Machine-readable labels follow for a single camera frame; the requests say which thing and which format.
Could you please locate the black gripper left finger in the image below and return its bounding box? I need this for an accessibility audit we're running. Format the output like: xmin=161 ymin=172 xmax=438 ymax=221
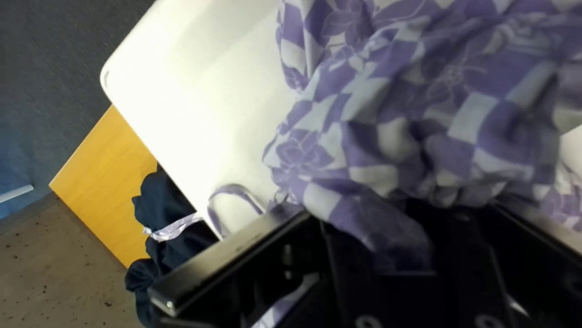
xmin=145 ymin=208 xmax=334 ymax=319

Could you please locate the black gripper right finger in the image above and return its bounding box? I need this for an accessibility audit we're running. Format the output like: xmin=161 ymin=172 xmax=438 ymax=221
xmin=481 ymin=203 xmax=582 ymax=328

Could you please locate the dark navy clothing piece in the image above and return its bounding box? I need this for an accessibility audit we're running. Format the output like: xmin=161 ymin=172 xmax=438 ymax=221
xmin=121 ymin=168 xmax=221 ymax=328

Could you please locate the purple checkered clothing piece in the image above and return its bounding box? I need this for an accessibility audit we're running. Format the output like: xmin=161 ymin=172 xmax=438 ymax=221
xmin=141 ymin=0 xmax=582 ymax=328

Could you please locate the white plastic storage box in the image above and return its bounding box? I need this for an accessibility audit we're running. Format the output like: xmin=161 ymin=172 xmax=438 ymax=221
xmin=98 ymin=0 xmax=582 ymax=241

